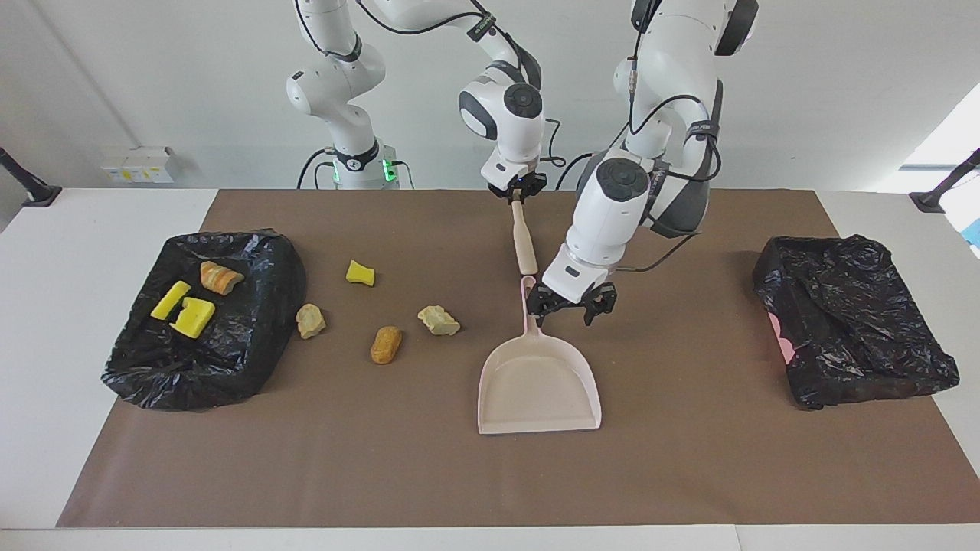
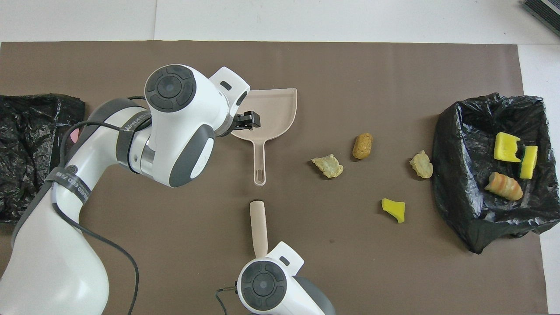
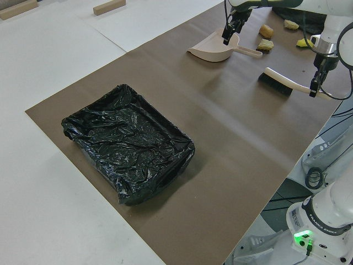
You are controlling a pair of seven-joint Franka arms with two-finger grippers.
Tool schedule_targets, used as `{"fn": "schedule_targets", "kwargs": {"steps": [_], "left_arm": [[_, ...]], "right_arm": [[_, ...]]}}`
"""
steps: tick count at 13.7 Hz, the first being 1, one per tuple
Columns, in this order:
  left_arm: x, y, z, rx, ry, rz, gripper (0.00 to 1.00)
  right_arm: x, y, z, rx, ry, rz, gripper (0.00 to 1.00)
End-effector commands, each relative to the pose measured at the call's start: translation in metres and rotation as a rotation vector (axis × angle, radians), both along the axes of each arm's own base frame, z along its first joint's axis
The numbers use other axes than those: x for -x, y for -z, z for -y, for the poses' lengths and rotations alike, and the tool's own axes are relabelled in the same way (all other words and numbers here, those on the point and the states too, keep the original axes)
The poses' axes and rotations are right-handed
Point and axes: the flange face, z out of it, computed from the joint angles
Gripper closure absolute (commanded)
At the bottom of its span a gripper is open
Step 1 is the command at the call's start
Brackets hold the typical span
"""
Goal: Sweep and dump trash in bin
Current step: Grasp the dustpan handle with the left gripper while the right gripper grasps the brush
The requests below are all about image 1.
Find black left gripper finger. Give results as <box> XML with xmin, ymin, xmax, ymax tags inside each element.
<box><xmin>583</xmin><ymin>288</ymin><xmax>618</xmax><ymax>328</ymax></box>
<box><xmin>524</xmin><ymin>285</ymin><xmax>554</xmax><ymax>328</ymax></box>

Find beige hand brush black bristles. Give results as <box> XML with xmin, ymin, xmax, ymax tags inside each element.
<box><xmin>511</xmin><ymin>197</ymin><xmax>539</xmax><ymax>276</ymax></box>

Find beige plastic dustpan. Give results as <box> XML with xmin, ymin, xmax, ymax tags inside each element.
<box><xmin>478</xmin><ymin>275</ymin><xmax>603</xmax><ymax>435</ymax></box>

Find pale crumpled trash lump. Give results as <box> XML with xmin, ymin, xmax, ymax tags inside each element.
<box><xmin>417</xmin><ymin>305</ymin><xmax>462</xmax><ymax>337</ymax></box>

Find tan crumpled trash lump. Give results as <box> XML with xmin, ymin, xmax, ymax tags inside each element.
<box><xmin>296</xmin><ymin>303</ymin><xmax>327</xmax><ymax>340</ymax></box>

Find black bag lined pink bin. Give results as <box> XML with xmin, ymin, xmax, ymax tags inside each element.
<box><xmin>752</xmin><ymin>234</ymin><xmax>961</xmax><ymax>411</ymax></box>

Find brown bread roll piece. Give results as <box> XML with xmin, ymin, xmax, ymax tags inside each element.
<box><xmin>370</xmin><ymin>326</ymin><xmax>403</xmax><ymax>365</ymax></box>

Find brown table mat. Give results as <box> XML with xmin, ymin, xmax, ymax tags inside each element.
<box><xmin>57</xmin><ymin>190</ymin><xmax>980</xmax><ymax>529</ymax></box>

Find striped orange bread piece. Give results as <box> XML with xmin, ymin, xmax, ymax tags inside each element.
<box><xmin>200</xmin><ymin>261</ymin><xmax>246</xmax><ymax>296</ymax></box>

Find notched yellow sponge piece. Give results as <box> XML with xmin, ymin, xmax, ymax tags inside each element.
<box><xmin>169</xmin><ymin>297</ymin><xmax>217</xmax><ymax>339</ymax></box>

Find black clamp stand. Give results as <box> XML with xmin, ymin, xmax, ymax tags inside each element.
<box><xmin>910</xmin><ymin>148</ymin><xmax>980</xmax><ymax>214</ymax></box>
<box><xmin>0</xmin><ymin>145</ymin><xmax>62</xmax><ymax>208</ymax></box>

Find yellow sponge wedge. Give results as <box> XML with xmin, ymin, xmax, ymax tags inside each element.
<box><xmin>150</xmin><ymin>281</ymin><xmax>192</xmax><ymax>321</ymax></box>

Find black left base cable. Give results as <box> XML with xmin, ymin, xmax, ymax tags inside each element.
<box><xmin>555</xmin><ymin>152</ymin><xmax>592</xmax><ymax>191</ymax></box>

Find black base cable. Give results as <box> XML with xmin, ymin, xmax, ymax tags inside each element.
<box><xmin>297</xmin><ymin>148</ymin><xmax>338</xmax><ymax>191</ymax></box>
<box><xmin>555</xmin><ymin>152</ymin><xmax>592</xmax><ymax>191</ymax></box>

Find black right base cable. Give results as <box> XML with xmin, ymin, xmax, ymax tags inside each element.
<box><xmin>297</xmin><ymin>148</ymin><xmax>338</xmax><ymax>191</ymax></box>

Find white wall socket box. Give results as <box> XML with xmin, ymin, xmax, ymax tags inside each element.
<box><xmin>100</xmin><ymin>147</ymin><xmax>183</xmax><ymax>184</ymax></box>

